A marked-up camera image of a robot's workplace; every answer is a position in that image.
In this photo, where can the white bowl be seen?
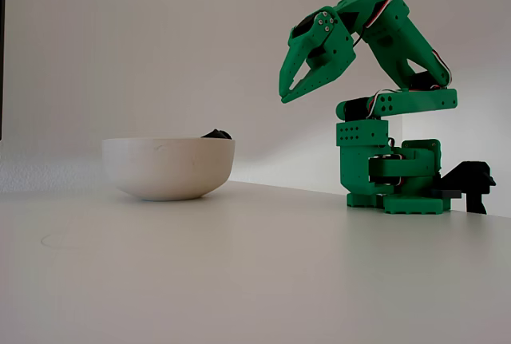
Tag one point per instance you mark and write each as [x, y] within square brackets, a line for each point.
[167, 168]

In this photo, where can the dark grey cloth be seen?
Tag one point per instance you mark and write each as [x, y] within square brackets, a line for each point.
[217, 134]

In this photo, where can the black table clamp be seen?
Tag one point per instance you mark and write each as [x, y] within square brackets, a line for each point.
[473, 184]

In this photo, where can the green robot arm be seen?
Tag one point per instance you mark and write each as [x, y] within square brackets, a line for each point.
[399, 52]

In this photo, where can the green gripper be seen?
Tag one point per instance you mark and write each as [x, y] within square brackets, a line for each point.
[319, 53]

